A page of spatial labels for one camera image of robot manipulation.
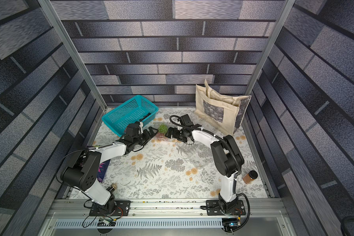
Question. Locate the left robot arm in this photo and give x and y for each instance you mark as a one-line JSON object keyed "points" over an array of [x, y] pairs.
{"points": [[82, 168]]}

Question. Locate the red grape bunch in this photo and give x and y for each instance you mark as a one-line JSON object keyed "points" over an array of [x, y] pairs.
{"points": [[161, 136]]}

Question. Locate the brown bottle black cap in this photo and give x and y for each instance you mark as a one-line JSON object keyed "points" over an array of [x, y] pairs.
{"points": [[250, 176]]}

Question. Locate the clear clamshell container front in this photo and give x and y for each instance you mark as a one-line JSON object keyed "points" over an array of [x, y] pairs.
{"points": [[163, 140]]}

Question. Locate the green grape bunch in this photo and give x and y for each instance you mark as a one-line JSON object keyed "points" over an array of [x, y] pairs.
{"points": [[163, 129]]}

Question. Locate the purple snack bag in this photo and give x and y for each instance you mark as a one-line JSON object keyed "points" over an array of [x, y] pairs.
{"points": [[102, 170]]}

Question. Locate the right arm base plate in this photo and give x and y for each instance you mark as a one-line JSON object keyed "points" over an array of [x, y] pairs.
{"points": [[219, 207]]}

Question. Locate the teal plastic basket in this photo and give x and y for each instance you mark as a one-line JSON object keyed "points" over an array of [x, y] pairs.
{"points": [[130, 112]]}

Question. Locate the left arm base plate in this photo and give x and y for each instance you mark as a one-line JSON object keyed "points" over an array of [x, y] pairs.
{"points": [[112, 208]]}

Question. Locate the floral tablecloth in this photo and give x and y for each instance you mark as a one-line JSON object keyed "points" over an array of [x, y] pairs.
{"points": [[158, 171]]}

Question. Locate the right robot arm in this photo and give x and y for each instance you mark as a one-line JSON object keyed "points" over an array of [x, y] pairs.
{"points": [[227, 157]]}

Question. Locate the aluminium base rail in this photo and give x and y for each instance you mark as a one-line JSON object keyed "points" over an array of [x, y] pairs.
{"points": [[166, 217]]}

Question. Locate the beige canvas tote bag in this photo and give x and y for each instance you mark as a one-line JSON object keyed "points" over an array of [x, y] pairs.
{"points": [[223, 112]]}

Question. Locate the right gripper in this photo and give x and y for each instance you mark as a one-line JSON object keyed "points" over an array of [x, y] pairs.
{"points": [[175, 132]]}

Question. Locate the black grape bunch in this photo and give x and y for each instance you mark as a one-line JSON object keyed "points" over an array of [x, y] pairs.
{"points": [[144, 117]]}

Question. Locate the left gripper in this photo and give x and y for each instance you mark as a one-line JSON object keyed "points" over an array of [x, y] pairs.
{"points": [[148, 136]]}

